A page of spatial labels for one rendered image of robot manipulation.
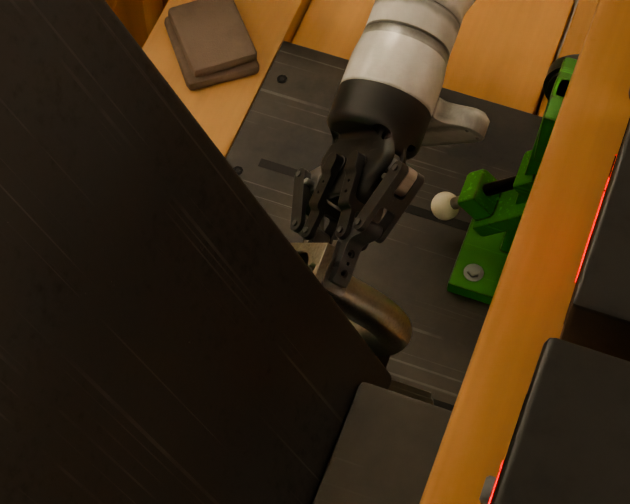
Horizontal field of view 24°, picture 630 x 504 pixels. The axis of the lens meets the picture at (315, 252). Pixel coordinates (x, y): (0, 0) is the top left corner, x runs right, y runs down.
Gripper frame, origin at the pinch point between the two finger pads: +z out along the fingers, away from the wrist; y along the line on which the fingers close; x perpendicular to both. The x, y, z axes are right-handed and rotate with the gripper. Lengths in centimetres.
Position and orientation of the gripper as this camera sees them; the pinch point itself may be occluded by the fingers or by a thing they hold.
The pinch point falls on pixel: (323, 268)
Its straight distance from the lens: 108.8
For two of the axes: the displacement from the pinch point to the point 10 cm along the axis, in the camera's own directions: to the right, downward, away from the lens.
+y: 6.0, 0.0, -8.0
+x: 7.3, 4.2, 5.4
